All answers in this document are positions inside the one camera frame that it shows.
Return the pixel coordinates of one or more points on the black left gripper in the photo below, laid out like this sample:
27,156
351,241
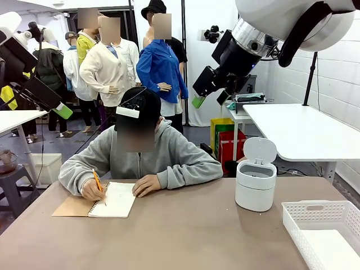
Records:
17,59

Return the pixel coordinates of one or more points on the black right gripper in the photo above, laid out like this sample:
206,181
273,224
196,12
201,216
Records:
242,62

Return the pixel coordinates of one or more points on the yellow pencil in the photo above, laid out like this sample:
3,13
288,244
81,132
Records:
97,178

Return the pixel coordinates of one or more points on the spiral notebook brown cover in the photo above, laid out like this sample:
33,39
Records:
118,202

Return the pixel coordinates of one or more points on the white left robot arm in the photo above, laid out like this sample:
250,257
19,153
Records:
9,25

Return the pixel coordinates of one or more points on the person's right forearm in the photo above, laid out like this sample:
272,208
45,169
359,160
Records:
73,174

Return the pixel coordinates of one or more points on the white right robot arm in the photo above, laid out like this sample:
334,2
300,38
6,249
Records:
281,17

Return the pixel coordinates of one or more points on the person's left forearm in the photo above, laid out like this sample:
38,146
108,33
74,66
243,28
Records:
191,175

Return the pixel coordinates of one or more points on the person's right hand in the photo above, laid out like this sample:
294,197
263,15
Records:
90,189

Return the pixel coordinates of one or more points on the person's left hand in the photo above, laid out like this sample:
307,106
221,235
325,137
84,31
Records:
146,185

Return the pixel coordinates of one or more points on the teal cloth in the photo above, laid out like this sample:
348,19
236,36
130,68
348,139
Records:
231,106

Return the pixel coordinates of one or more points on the small white side table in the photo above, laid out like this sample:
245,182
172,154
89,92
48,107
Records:
233,114

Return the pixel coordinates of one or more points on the large white desk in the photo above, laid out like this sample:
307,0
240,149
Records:
17,119
295,132

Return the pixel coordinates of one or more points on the mannequin in dark puffer jacket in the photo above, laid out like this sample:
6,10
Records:
50,70

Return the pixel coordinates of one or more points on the yellow green shopping bag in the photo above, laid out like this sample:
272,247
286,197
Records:
222,125

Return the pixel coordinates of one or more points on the grey metal tray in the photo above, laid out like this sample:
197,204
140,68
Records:
250,101

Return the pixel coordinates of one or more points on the yellow high-visibility vest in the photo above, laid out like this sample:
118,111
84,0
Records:
7,97

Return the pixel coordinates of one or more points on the grey plastic container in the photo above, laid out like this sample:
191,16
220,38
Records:
253,83

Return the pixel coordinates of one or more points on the mannequin in white shirt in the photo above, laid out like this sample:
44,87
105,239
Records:
71,70

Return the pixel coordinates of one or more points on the mannequin in black t-shirt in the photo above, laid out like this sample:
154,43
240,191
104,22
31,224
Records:
180,50

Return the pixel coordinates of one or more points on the black stand base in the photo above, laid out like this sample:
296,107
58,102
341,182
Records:
206,147

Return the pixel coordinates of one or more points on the mannequin in blue shirt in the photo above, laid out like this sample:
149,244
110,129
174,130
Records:
157,67

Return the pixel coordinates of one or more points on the white plastic storage bin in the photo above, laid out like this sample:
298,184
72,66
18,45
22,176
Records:
49,166

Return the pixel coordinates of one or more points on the red shopping bag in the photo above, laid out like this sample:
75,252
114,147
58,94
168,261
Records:
229,152

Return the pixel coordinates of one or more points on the black cap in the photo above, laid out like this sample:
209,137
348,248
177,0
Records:
149,101

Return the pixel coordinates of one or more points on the mannequin in yellow shirt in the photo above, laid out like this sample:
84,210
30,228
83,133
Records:
83,47

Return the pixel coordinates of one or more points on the mannequin in cream cardigan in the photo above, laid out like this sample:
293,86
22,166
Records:
107,70

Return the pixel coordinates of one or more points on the glass bowl brown liquid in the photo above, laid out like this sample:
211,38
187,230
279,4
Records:
7,164

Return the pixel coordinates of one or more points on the person in grey hoodie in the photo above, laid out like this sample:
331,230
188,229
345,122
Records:
174,152

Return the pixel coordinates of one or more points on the black backdrop pole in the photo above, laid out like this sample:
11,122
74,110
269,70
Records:
183,17

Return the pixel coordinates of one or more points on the black tripod stand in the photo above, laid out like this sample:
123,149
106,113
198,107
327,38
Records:
309,81

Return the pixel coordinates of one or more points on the black bucket hat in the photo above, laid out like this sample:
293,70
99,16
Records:
153,8

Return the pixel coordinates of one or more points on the white lidded trash bin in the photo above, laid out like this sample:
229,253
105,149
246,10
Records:
253,197

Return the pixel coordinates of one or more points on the white perforated plastic basket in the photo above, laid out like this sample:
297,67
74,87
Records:
292,222

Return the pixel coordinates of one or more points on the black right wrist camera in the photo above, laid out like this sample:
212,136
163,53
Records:
223,47

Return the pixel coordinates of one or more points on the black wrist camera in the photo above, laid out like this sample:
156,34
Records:
223,47
35,29

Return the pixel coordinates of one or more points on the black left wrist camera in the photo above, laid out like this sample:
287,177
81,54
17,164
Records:
35,29

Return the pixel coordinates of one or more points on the white head-mounted camera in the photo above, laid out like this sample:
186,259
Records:
128,112

